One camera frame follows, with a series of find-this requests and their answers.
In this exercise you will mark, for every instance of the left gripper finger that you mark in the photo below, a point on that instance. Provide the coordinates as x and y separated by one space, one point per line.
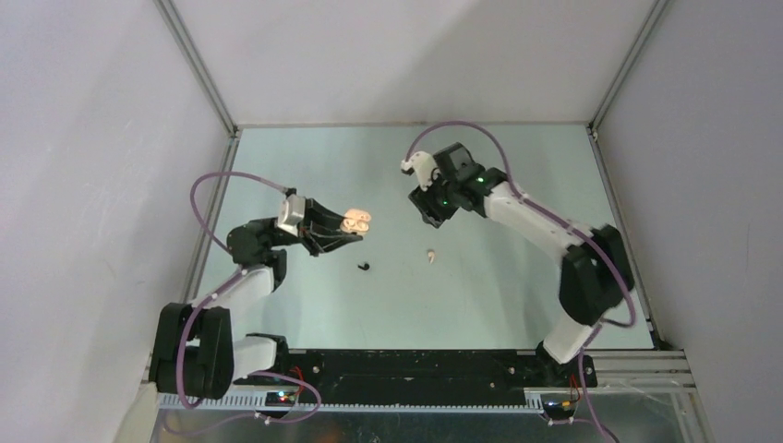
323 244
320 219

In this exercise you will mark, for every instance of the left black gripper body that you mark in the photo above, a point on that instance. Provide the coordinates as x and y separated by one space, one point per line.
281 236

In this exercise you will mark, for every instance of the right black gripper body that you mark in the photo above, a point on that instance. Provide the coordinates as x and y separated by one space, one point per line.
437 203

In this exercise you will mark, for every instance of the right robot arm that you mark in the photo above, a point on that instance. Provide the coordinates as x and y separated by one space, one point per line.
595 274

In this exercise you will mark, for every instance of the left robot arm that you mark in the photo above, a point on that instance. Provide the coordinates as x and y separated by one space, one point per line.
198 353

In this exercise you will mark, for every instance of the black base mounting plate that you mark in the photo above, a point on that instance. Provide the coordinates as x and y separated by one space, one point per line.
422 378

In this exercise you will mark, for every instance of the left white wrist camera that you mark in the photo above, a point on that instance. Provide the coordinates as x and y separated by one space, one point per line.
292 212

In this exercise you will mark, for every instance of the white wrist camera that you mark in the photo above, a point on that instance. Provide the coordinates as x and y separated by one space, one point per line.
292 212
423 166

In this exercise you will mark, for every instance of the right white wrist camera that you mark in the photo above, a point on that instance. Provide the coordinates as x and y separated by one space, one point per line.
423 166

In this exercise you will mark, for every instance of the aluminium frame rail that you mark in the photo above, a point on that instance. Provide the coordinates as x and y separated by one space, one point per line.
644 373

